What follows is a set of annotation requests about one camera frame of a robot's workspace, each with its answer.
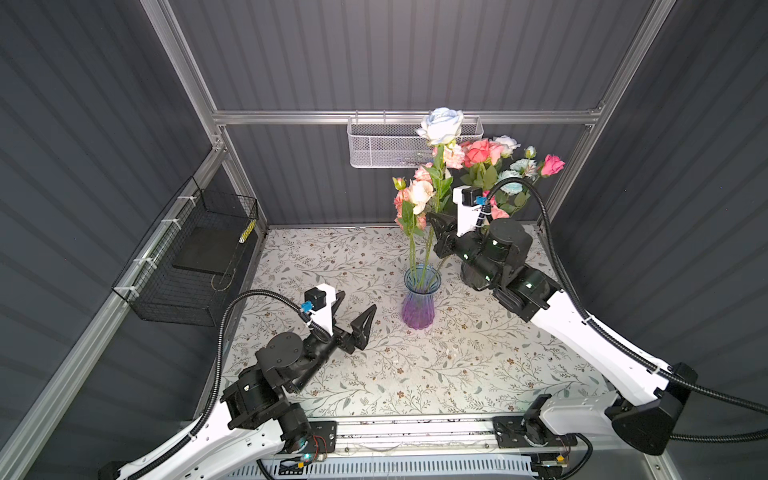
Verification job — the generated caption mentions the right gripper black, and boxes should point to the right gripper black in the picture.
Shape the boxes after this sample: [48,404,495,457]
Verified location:
[429,209,501,289]

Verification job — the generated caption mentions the pale pink rose stem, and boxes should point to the pale pink rose stem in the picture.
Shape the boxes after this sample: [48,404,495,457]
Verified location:
[491,205,510,220]

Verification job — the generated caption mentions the blue purple glass vase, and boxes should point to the blue purple glass vase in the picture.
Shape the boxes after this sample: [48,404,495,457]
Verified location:
[401,264,442,330]

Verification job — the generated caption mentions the white spray rose stem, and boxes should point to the white spray rose stem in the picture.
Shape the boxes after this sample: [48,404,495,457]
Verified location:
[494,146,539,215]

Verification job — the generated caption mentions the peach spray rose stem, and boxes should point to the peach spray rose stem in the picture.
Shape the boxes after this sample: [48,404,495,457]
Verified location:
[392,141,464,262]

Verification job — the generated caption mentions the red pink rose stem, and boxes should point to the red pink rose stem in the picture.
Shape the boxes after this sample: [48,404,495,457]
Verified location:
[460,139,493,190]

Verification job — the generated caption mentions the light pink rose stem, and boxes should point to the light pink rose stem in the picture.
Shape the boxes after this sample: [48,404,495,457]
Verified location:
[487,141,505,166]

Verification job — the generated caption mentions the pale blue white rose stem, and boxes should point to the pale blue white rose stem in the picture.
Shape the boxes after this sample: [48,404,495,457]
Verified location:
[415,107,466,289]

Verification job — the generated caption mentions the pink glass vase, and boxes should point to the pink glass vase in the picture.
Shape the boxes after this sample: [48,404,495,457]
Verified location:
[460,256,500,291]

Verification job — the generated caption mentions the single dark pink bud stem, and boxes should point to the single dark pink bud stem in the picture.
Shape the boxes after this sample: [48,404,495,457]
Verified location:
[514,154,565,185]

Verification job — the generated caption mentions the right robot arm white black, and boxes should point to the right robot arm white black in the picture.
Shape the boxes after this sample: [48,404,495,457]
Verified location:
[427,213,697,456]

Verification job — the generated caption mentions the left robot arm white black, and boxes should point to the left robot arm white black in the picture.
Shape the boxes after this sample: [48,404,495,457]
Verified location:
[98,285,377,479]

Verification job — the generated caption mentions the floral patterned table mat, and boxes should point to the floral patterned table mat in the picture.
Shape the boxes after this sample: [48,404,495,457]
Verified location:
[253,227,608,417]

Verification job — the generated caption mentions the yellow tube in basket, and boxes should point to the yellow tube in basket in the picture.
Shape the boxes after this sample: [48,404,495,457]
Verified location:
[239,220,257,244]

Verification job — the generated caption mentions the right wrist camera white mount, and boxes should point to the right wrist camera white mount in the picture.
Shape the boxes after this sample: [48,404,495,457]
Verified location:
[452,186,486,237]

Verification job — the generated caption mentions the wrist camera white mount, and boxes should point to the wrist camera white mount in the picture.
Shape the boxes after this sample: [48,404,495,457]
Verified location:
[301,283,337,337]
[452,186,486,237]

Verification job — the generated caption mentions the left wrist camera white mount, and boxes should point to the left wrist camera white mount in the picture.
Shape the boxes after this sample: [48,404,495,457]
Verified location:
[301,283,337,337]

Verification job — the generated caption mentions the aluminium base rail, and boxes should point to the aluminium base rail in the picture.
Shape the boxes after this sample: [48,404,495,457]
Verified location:
[158,410,682,480]

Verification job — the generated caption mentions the white wire mesh basket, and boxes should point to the white wire mesh basket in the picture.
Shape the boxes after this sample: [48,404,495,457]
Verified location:
[346,112,484,169]

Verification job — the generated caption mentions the black wire basket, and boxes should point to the black wire basket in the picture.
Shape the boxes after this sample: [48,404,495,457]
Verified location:
[113,180,259,327]

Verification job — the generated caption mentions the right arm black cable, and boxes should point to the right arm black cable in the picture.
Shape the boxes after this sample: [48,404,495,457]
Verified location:
[479,176,768,443]

